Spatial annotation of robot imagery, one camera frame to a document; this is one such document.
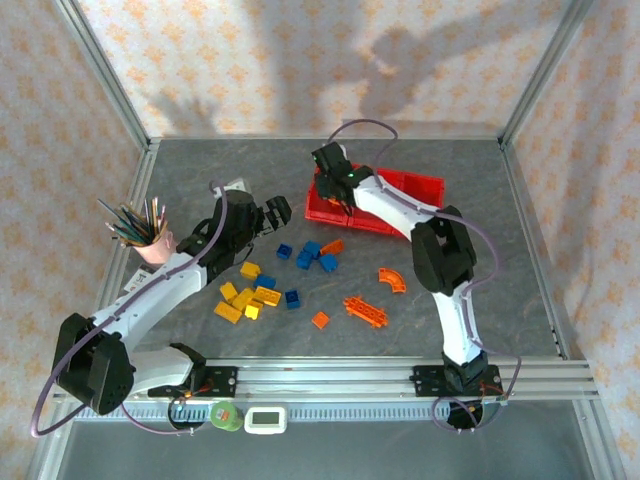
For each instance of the aluminium back rail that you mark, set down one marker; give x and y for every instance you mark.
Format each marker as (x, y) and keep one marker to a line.
(240, 138)

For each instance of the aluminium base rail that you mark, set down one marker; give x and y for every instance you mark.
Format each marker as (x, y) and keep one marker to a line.
(325, 380)

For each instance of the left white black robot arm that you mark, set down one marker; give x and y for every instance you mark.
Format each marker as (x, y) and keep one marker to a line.
(150, 295)

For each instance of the white digital timer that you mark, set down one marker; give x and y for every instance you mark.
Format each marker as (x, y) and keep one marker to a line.
(265, 419)

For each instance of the orange curved lego piece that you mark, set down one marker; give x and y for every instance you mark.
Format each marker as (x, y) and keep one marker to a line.
(395, 279)

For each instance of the pink pencil cup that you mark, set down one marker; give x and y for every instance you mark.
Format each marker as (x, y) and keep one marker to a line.
(155, 252)

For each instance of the orange lego track piece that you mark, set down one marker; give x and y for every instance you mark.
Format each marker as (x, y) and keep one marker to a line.
(366, 312)

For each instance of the orange sloped lego brick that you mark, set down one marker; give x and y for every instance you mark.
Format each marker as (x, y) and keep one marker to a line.
(332, 246)

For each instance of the green can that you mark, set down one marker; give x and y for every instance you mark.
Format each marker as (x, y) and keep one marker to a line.
(223, 415)

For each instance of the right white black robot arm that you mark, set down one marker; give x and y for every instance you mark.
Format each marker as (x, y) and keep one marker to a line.
(385, 205)

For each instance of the small orange lego brick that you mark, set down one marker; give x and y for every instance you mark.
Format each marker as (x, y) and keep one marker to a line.
(320, 320)

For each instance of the dark blue lego brick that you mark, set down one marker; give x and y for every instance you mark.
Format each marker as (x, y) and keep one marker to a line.
(293, 299)

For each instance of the aluminium frame post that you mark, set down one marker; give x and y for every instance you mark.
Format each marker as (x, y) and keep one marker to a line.
(104, 70)
(545, 70)

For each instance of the colored pencil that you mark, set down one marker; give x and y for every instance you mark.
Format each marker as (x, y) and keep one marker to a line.
(140, 219)
(122, 234)
(120, 218)
(154, 215)
(161, 220)

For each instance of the white paper tag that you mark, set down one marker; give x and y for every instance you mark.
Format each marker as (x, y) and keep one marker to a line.
(141, 280)

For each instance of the aluminium side rail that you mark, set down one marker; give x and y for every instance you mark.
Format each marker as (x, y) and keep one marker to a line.
(530, 235)
(142, 170)

